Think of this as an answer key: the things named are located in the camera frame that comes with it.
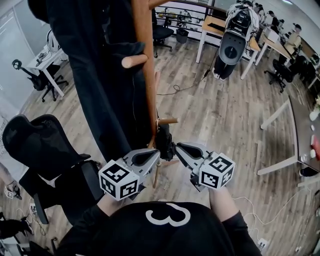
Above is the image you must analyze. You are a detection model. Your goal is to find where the black hanging coat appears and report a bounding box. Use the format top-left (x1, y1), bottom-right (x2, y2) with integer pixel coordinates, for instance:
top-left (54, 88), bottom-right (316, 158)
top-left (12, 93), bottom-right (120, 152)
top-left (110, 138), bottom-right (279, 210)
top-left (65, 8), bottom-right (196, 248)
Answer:
top-left (26, 0), bottom-right (161, 164)

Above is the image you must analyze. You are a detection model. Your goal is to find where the dark table with white legs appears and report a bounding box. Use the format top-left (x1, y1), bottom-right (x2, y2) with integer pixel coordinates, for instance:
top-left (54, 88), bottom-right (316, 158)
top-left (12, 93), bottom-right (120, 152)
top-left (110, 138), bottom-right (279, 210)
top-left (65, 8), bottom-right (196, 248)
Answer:
top-left (256, 94), bottom-right (320, 176)

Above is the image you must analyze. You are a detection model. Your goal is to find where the person's black t-shirt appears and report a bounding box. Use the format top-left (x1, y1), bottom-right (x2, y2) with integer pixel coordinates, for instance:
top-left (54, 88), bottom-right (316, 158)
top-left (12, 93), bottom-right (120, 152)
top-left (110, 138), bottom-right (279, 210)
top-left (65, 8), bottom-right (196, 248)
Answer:
top-left (53, 200), bottom-right (263, 256)

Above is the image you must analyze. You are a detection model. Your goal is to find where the black and white backpack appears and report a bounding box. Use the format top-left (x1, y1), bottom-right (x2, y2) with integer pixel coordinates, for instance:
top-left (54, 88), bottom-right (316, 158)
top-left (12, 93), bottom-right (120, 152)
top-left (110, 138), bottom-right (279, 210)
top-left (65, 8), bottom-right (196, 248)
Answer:
top-left (225, 1), bottom-right (260, 36)

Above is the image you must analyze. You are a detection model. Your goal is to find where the black metal railing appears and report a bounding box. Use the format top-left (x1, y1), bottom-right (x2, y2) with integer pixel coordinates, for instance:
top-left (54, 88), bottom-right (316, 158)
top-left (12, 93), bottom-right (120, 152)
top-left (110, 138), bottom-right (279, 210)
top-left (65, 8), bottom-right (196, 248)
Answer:
top-left (154, 0), bottom-right (227, 27)

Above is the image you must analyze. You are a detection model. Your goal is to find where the person's right forearm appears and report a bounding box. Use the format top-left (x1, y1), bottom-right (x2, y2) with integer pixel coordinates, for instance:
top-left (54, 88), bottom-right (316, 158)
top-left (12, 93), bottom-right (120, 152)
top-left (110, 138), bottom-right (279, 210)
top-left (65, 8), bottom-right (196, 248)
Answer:
top-left (208, 185), bottom-right (239, 222)

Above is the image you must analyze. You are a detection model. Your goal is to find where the black mesh office chair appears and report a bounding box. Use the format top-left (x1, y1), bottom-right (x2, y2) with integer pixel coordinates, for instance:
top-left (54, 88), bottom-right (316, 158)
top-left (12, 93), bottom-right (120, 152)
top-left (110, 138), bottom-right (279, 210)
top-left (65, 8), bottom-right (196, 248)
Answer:
top-left (1, 113), bottom-right (105, 225)

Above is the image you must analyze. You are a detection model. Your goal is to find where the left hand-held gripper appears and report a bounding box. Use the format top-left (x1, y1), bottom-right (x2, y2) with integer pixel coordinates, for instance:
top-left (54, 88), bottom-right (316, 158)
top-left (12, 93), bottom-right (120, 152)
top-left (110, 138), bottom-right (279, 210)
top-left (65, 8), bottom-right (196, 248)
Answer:
top-left (98, 148), bottom-right (161, 201)

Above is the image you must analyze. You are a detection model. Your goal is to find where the dark waste bin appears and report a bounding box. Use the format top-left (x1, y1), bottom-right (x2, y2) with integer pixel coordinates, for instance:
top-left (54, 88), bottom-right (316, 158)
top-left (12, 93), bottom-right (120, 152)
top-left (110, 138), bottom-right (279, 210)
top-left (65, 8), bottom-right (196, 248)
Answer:
top-left (175, 27), bottom-right (190, 44)

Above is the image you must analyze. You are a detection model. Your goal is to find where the grey oval backpack device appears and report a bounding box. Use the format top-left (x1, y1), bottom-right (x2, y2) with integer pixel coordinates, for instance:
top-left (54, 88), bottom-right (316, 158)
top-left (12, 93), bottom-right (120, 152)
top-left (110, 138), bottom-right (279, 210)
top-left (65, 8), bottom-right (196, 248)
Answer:
top-left (218, 31), bottom-right (249, 66)

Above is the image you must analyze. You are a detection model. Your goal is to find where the wooden desk with white legs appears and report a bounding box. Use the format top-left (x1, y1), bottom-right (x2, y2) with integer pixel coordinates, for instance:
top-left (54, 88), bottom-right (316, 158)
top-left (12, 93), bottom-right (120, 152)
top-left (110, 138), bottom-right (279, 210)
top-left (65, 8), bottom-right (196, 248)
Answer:
top-left (195, 14), bottom-right (261, 67)
top-left (239, 32), bottom-right (301, 81)

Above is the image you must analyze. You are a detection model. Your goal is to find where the white vase with flowers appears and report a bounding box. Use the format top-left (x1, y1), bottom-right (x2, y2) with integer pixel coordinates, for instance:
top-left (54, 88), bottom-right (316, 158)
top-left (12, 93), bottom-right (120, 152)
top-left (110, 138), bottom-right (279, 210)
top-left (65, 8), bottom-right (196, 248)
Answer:
top-left (309, 95), bottom-right (320, 121)

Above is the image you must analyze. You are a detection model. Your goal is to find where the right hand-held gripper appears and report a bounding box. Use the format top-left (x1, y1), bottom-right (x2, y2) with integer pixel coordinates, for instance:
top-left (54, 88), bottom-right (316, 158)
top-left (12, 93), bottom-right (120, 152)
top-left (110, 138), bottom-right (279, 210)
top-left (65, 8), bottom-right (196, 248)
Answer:
top-left (175, 141), bottom-right (236, 193)

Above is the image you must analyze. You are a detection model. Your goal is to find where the small black pouch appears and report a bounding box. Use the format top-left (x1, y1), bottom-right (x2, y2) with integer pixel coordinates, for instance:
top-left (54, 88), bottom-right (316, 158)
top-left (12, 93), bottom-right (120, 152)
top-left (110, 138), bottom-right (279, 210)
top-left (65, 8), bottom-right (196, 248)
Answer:
top-left (155, 117), bottom-right (179, 163)

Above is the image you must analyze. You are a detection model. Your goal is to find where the white box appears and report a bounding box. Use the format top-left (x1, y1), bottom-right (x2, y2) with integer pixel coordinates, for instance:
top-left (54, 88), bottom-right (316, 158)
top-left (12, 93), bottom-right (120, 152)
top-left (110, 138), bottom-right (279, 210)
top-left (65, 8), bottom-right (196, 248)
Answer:
top-left (264, 25), bottom-right (281, 43)

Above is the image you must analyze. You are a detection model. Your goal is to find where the red packet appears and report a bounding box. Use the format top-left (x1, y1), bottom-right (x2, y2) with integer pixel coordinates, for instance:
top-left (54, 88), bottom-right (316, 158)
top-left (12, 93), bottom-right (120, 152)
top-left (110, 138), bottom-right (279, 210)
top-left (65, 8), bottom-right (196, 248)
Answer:
top-left (310, 134), bottom-right (320, 161)

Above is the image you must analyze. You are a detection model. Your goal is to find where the brown wooden coat rack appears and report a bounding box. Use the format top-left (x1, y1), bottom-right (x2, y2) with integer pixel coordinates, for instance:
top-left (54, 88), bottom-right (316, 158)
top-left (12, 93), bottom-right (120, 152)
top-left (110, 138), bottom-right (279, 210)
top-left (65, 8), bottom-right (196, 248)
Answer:
top-left (121, 0), bottom-right (181, 190)

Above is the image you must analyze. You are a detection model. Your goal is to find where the white and black robot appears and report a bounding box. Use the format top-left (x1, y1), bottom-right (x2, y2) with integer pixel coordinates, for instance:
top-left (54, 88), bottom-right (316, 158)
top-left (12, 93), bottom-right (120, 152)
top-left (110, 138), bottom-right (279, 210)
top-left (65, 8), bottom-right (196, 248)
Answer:
top-left (45, 29), bottom-right (61, 54)

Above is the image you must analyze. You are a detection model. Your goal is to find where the black floor cable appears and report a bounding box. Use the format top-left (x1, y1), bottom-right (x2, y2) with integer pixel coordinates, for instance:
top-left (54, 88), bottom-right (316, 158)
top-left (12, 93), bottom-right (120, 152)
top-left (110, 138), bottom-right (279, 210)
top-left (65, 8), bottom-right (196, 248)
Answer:
top-left (155, 58), bottom-right (221, 97)

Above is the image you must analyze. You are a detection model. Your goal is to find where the person's left forearm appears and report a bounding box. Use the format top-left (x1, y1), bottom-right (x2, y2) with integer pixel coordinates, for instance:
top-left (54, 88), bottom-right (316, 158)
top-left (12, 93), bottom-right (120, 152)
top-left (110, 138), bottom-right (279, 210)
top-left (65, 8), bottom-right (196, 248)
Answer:
top-left (95, 191), bottom-right (131, 219)

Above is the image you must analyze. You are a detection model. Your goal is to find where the long white floor cable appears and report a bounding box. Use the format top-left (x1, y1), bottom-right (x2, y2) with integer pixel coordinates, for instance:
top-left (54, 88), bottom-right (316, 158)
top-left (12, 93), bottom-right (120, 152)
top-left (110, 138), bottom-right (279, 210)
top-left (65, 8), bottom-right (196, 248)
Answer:
top-left (231, 184), bottom-right (320, 251)

